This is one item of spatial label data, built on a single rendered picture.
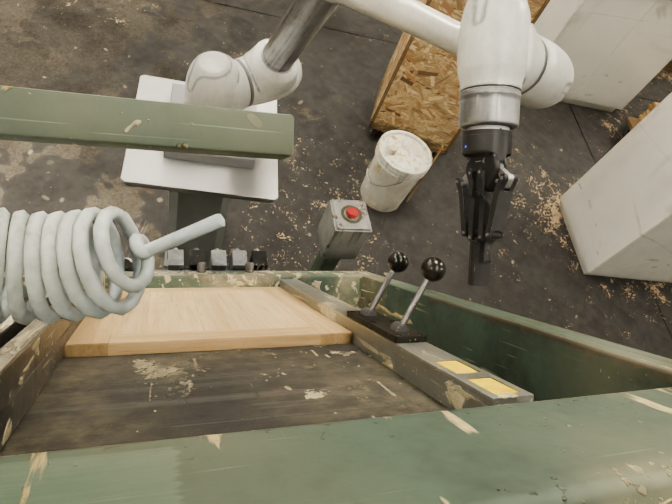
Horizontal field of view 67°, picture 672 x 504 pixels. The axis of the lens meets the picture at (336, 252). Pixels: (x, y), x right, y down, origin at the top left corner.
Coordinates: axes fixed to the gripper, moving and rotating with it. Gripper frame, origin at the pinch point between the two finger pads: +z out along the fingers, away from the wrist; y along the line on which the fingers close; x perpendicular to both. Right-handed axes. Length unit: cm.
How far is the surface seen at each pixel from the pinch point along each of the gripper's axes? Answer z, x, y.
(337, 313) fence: 11.5, 16.0, 20.1
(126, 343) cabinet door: 13, 52, 12
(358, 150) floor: -46, -65, 221
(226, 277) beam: 11, 30, 69
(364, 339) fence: 13.0, 16.1, 6.7
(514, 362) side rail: 16.3, -7.9, 0.2
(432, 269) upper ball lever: 0.8, 9.5, -2.0
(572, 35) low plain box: -134, -215, 217
